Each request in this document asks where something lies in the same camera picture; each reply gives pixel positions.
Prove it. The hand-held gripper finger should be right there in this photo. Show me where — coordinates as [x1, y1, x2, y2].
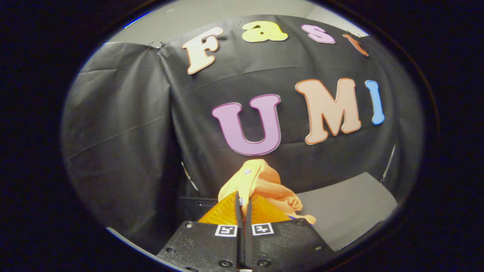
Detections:
[245, 194, 335, 272]
[156, 191, 245, 272]

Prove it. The yellow shirt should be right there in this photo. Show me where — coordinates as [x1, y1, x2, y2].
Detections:
[218, 159, 316, 225]

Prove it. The white cabinet with grey top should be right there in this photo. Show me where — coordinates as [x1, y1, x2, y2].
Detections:
[297, 172, 398, 252]

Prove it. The black backdrop cloth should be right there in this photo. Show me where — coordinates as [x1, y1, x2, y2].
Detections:
[60, 14, 424, 253]

